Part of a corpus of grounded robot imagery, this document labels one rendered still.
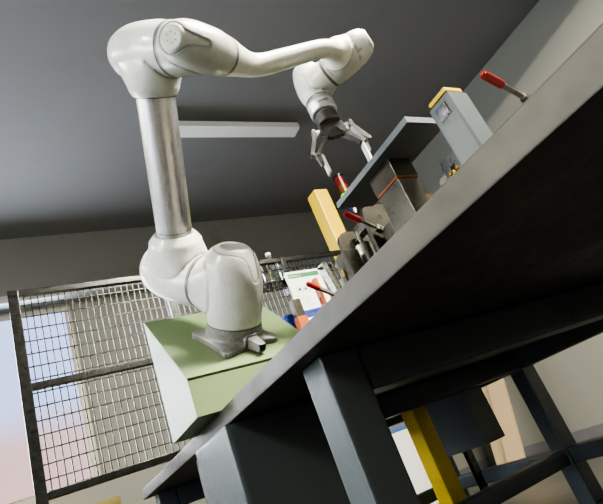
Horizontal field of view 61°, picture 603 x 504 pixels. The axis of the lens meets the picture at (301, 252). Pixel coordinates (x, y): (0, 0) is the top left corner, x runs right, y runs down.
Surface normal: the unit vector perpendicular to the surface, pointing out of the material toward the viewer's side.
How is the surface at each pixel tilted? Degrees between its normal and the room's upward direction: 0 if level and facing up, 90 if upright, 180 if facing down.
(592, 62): 90
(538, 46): 90
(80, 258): 90
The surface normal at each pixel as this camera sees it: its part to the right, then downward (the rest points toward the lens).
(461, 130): -0.85, 0.11
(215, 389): 0.40, -0.51
